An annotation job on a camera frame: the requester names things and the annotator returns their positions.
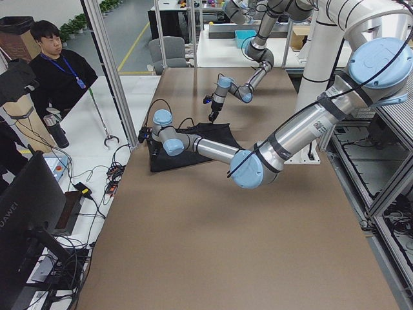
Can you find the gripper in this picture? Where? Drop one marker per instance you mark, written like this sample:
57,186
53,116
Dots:
155,145
214,108

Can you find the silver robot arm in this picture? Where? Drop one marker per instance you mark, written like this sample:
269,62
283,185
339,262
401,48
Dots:
375,75
255,49

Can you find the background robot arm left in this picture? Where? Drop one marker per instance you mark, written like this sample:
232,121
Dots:
238,11

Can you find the silver reacher grabber tool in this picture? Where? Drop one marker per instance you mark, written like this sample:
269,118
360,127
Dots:
108,136

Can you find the grey office chair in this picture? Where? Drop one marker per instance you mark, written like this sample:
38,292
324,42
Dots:
169,55

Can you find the blue plastic bin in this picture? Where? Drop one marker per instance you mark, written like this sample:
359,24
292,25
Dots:
242,37

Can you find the black water bottle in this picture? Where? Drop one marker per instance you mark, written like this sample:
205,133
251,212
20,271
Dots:
56,131

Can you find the emergency stop button box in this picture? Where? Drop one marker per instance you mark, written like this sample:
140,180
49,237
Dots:
57,164

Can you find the seated man in black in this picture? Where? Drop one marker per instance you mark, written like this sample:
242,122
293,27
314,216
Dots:
63,75

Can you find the black Huawei monitor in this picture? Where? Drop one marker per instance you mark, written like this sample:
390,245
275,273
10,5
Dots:
30,209

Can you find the brown cardboard box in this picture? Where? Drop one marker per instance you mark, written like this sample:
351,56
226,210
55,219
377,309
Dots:
16,39

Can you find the aluminium frame post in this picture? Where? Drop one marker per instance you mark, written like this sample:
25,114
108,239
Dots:
94,20

